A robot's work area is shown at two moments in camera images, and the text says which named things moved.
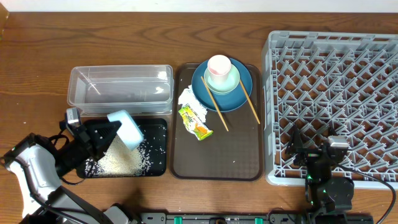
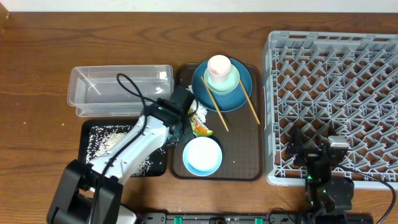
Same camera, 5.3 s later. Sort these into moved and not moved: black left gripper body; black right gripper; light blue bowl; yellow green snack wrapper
Moved: light blue bowl; black left gripper body
Not moved: black right gripper; yellow green snack wrapper
